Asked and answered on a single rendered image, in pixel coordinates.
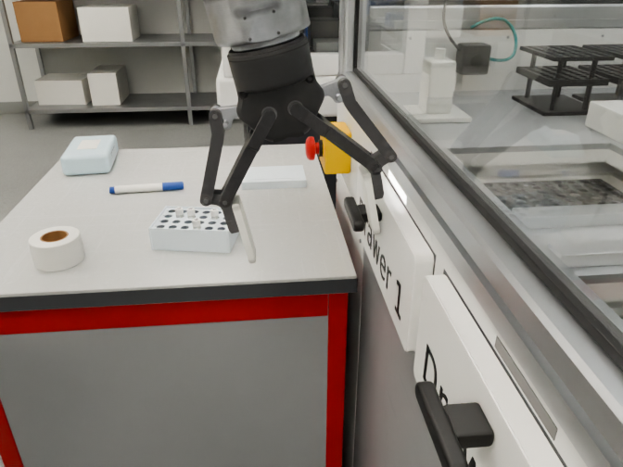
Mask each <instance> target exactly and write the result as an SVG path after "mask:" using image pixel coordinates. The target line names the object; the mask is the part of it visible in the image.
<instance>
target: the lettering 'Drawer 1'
mask: <svg viewBox="0 0 623 467"><path fill-rule="evenodd" d="M367 223H368V222H367ZM368 227H369V228H370V231H371V234H370V233H369V232H368V234H367V242H368V246H369V247H370V249H371V246H372V229H371V227H370V224H369V223H368ZM369 236H370V238H371V240H370V244H369ZM375 249H376V265H377V262H378V257H379V250H380V247H379V246H378V252H377V241H376V240H375V235H374V234H373V256H374V258H375ZM382 258H383V260H384V265H383V263H382ZM381 265H382V268H383V270H384V272H385V273H386V262H385V257H384V255H383V254H381V257H380V273H381V277H382V279H383V281H385V278H384V277H383V274H382V271H381ZM388 274H390V277H391V271H390V270H389V269H388V270H387V282H386V289H388ZM397 285H398V287H399V293H398V305H397V307H396V305H395V310H396V312H397V315H398V317H399V320H401V316H400V314H399V305H400V295H401V284H400V282H399V281H398V280H397Z"/></svg>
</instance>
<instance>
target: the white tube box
mask: <svg viewBox="0 0 623 467"><path fill-rule="evenodd" d="M176 208H178V207H175V206H166V207H165V208H164V209H163V210H162V211H161V213H160V214H159V215H158V216H157V218H156V219H155V220H154V221H153V223H152V224H151V225H150V226H149V228H148V231H149V237H150V244H151V249H152V250H170V251H194V252H218V253H231V250H232V248H233V246H234V243H235V240H236V238H237V236H238V234H239V233H230V232H229V230H228V227H227V224H226V221H225V218H224V216H223V211H222V209H221V208H217V209H218V210H219V216H218V217H219V219H217V220H213V219H212V218H211V215H210V210H211V209H212V208H203V207H181V208H183V210H184V217H183V218H176V214H175V209H176ZM188 208H194V209H195V213H196V215H195V218H199V219H200V229H199V230H195V229H193V224H192V220H193V219H188V216H187V209H188Z"/></svg>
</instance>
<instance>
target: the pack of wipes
mask: <svg viewBox="0 0 623 467"><path fill-rule="evenodd" d="M118 151H119V148H118V142H117V138H116V136H115V135H96V136H77V137H74V138H73V140H72V141H71V143H70V145H69V146H68V147H67V149H66V150H65V152H64V153H63V155H62V156H61V158H60V163H61V168H62V171H63V173H64V174H65V175H68V176H71V175H84V174H99V173H108V172H110V170H111V167H112V165H113V162H114V160H115V157H116V156H117V153H118Z"/></svg>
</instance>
